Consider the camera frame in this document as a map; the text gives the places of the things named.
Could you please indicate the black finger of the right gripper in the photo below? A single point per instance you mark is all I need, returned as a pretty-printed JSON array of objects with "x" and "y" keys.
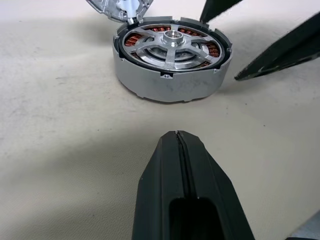
[
  {"x": 215, "y": 8},
  {"x": 287, "y": 52}
]

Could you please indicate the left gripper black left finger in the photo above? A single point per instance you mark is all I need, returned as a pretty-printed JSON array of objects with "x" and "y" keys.
[{"x": 160, "y": 190}]

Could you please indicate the silver round motor cover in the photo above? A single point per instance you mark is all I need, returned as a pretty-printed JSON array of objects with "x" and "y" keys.
[{"x": 112, "y": 7}]

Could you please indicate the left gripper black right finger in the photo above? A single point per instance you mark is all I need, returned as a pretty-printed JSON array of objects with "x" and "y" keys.
[{"x": 215, "y": 182}]

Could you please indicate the silver spoked motor rotor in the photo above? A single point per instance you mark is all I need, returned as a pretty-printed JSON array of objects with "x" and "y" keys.
[{"x": 172, "y": 45}]

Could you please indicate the grey motor housing copper windings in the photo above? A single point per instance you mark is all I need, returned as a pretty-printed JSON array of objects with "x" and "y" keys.
[{"x": 175, "y": 87}]

